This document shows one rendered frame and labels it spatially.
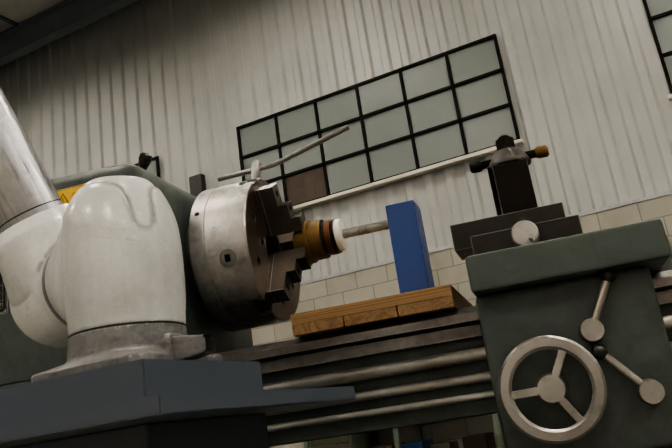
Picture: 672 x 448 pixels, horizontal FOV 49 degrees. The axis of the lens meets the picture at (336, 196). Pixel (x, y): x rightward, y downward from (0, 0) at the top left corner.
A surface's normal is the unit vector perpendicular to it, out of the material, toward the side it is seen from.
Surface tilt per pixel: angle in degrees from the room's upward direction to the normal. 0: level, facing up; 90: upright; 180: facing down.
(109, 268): 90
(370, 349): 90
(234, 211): 70
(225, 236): 88
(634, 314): 90
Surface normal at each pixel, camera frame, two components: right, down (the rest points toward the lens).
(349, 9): -0.46, -0.20
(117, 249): 0.16, -0.34
